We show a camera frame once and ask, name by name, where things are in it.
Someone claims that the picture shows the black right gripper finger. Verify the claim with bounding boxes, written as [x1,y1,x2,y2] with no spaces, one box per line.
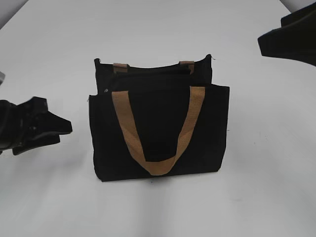
[258,23,316,66]
[281,4,316,29]

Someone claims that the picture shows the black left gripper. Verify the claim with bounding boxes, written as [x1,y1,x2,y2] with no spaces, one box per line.
[0,97,73,156]

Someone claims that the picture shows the black tote bag tan handles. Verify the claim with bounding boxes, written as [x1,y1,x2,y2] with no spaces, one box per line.
[89,54,230,182]

